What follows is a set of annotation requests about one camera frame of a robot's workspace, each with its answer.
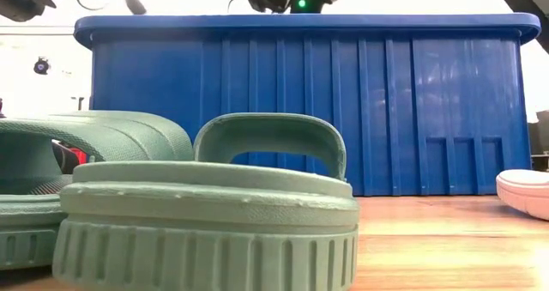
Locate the red box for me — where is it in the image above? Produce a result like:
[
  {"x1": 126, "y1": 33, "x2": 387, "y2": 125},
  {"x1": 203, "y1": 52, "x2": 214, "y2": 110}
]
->
[{"x1": 70, "y1": 148, "x2": 89, "y2": 166}]

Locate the pink foam slide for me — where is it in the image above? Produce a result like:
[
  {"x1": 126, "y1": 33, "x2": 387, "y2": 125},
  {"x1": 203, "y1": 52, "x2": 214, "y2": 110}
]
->
[{"x1": 496, "y1": 169, "x2": 549, "y2": 221}]

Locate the green foam slide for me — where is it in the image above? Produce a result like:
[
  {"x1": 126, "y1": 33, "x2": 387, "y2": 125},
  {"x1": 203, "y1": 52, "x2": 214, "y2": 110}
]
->
[
  {"x1": 51, "y1": 112, "x2": 360, "y2": 291},
  {"x1": 0, "y1": 110, "x2": 194, "y2": 271}
]

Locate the small round black device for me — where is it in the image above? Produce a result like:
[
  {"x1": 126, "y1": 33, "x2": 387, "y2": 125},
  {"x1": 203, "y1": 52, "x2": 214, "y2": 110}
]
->
[{"x1": 33, "y1": 57, "x2": 51, "y2": 76}]

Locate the blue plastic bin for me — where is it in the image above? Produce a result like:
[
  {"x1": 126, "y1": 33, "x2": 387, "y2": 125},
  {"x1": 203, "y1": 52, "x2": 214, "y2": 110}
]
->
[{"x1": 73, "y1": 12, "x2": 542, "y2": 197}]

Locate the dark grey background equipment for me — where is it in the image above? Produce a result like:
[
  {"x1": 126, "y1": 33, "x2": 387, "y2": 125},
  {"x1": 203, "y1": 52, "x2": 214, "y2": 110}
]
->
[{"x1": 529, "y1": 109, "x2": 549, "y2": 172}]

